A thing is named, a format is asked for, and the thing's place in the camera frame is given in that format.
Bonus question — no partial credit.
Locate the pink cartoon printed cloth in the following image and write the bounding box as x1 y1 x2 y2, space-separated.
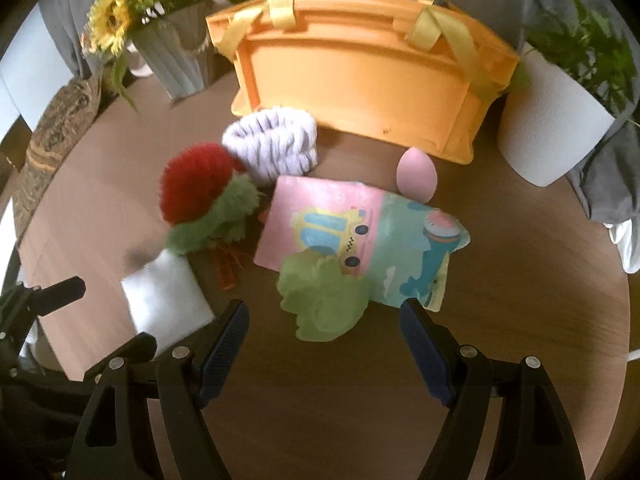
253 175 472 313

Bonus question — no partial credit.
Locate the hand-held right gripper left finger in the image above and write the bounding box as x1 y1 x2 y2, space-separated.
70 300 249 480

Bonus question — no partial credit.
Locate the red and green plush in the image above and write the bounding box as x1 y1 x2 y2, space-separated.
159 142 262 256

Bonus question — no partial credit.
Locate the white cup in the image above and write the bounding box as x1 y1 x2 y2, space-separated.
122 42 153 77

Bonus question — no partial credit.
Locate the orange storage basket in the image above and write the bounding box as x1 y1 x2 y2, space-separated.
205 0 521 166

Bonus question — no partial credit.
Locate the green potted plant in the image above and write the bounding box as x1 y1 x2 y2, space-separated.
515 0 640 131

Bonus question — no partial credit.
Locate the white sponge block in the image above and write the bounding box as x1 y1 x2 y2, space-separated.
121 250 216 348

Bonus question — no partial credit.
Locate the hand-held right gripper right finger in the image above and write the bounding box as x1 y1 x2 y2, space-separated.
400 299 586 480

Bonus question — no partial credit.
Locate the grey ribbed vase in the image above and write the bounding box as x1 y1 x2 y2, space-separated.
132 0 216 101

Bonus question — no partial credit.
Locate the white cushion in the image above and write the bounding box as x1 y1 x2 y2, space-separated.
0 7 56 121

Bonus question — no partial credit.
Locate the green mesh bath pouf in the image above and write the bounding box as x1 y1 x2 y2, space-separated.
277 250 373 343

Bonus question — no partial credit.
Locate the white plant pot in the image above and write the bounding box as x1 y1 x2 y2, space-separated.
497 42 617 188

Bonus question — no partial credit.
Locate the artificial sunflower bouquet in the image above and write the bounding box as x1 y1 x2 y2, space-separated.
80 0 281 111

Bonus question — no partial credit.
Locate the white crumpled fabric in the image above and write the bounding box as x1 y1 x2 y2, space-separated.
602 217 640 276

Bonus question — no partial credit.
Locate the white scrunchie headband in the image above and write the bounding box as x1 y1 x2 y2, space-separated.
221 106 319 184

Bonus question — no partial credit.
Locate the brown woven mat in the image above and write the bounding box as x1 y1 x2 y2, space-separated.
10 67 108 256

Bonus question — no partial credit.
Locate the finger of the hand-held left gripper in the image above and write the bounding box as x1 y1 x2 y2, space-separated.
82 332 159 383
7 275 87 341

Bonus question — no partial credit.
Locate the pink egg makeup sponge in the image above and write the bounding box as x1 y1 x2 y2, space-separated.
396 147 438 197

